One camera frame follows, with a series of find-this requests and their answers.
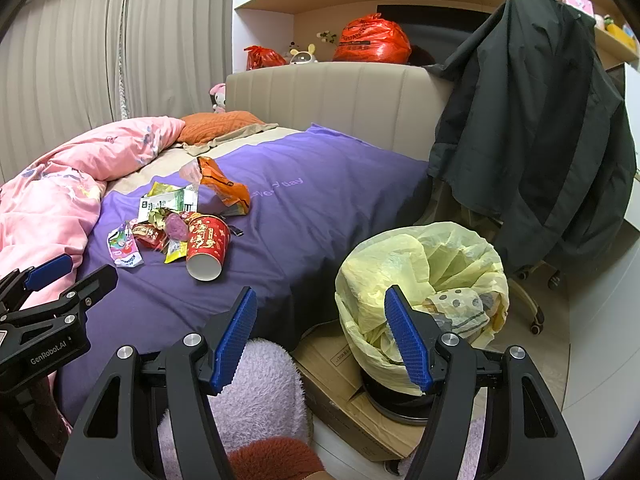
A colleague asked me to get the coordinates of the orange snack bag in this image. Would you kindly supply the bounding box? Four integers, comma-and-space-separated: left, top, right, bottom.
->
196, 156, 250, 217

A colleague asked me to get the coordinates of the white toy with ears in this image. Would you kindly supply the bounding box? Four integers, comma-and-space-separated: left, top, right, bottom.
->
290, 44, 318, 65

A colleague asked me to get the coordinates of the beige padded headboard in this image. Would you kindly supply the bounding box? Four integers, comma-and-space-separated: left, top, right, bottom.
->
226, 62, 452, 160

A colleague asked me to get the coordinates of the pink plush toy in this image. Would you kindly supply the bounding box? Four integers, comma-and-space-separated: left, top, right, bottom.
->
209, 82, 226, 114

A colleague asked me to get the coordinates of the grey pleated curtain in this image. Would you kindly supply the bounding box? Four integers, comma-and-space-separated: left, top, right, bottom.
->
1, 0, 232, 181

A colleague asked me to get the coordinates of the cardboard box on floor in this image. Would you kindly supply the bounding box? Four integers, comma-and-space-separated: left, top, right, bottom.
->
293, 322, 423, 463

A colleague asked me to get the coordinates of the pink box on shelf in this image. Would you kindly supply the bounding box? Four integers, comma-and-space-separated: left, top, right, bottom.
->
562, 0, 594, 18

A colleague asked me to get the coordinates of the pink white candy wrapper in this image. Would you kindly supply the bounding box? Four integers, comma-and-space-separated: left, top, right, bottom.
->
106, 222, 143, 269

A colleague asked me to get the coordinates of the small red plastic bag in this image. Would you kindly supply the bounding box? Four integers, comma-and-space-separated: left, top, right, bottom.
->
244, 46, 288, 70

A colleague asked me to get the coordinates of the small yellow snack packet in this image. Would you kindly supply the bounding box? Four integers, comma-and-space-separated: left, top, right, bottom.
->
164, 240, 188, 264

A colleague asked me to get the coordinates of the yellow trash bag bin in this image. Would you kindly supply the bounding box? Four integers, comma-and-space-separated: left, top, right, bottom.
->
335, 222, 509, 426

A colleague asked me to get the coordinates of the pink duvet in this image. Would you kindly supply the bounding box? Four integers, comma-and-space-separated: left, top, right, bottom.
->
1, 116, 184, 275

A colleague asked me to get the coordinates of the green white milk carton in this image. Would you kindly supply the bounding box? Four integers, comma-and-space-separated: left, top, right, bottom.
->
137, 184, 198, 222

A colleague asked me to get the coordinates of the beige bed sheet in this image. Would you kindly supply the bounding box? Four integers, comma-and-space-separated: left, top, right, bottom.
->
106, 124, 297, 194

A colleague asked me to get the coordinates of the knotted silver foil wrapper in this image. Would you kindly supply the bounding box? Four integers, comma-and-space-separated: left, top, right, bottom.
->
228, 224, 244, 236

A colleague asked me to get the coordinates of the red paper cup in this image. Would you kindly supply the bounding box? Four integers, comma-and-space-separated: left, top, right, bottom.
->
186, 214, 231, 282

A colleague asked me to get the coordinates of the red gold snack wrapper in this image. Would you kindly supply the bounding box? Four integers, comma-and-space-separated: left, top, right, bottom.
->
131, 222, 167, 252

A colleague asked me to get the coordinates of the large red plastic bag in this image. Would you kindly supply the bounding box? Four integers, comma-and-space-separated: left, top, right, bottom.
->
332, 13, 411, 64

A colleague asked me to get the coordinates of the fuzzy lilac slipper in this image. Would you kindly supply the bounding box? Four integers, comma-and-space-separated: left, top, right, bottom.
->
156, 337, 314, 480

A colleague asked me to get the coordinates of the purple bed blanket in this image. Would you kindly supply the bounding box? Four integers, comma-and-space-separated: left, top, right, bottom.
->
54, 125, 430, 420

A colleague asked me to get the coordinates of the orange pillow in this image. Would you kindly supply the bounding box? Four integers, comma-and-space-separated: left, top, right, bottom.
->
178, 110, 264, 145

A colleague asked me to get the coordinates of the office chair base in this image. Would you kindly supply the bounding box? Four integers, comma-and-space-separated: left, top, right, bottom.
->
508, 260, 563, 336

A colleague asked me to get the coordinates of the black jacket on chair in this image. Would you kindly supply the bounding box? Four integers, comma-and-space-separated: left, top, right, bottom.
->
428, 0, 637, 272

